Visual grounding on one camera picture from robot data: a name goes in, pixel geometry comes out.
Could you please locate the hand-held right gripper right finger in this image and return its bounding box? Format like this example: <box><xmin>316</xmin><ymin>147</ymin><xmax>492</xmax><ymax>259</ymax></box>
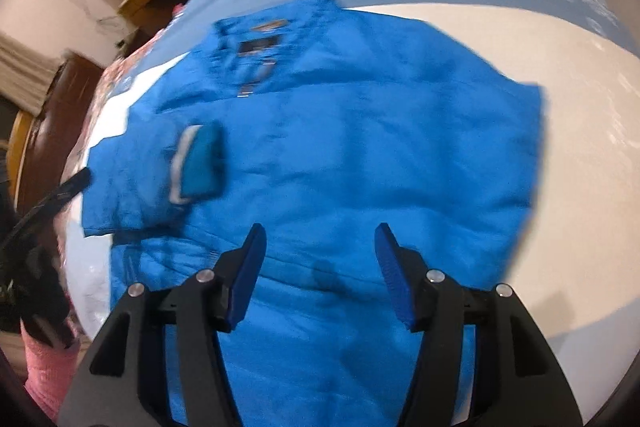
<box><xmin>374</xmin><ymin>223</ymin><xmax>585</xmax><ymax>427</ymax></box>

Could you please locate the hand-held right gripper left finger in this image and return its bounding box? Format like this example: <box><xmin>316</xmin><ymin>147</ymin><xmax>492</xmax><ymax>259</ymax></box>
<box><xmin>59</xmin><ymin>223</ymin><xmax>267</xmax><ymax>427</ymax></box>

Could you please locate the floral printed blanket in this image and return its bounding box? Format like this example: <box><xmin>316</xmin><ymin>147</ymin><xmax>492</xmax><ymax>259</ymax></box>
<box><xmin>65</xmin><ymin>2</ymin><xmax>193</xmax><ymax>168</ymax></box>

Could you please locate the person's left forearm pink sleeve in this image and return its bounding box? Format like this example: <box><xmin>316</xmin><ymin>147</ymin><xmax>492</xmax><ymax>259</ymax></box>
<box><xmin>20</xmin><ymin>322</ymin><xmax>83</xmax><ymax>423</ymax></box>

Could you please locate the white folded cloth stack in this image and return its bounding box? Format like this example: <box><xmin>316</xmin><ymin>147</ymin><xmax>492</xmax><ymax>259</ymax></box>
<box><xmin>0</xmin><ymin>31</ymin><xmax>67</xmax><ymax>114</ymax></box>

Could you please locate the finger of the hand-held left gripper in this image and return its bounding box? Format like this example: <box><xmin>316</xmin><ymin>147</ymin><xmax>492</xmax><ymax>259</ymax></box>
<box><xmin>0</xmin><ymin>167</ymin><xmax>93</xmax><ymax>253</ymax></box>

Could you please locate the blue puffer jacket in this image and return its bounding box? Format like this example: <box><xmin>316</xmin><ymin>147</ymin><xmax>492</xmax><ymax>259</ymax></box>
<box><xmin>80</xmin><ymin>0</ymin><xmax>547</xmax><ymax>427</ymax></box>

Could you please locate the white and blue bed sheet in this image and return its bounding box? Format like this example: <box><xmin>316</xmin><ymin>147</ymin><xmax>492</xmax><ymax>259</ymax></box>
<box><xmin>57</xmin><ymin>0</ymin><xmax>637</xmax><ymax>423</ymax></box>

